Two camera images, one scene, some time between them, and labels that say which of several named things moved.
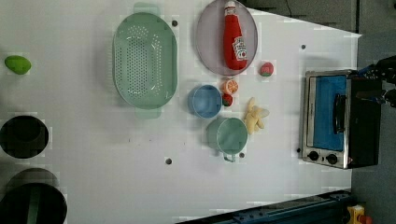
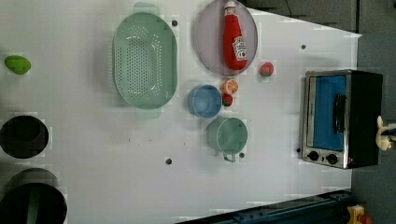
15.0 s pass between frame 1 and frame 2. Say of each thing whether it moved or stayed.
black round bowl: stayed
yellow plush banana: moved
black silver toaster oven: stayed
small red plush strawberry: stayed
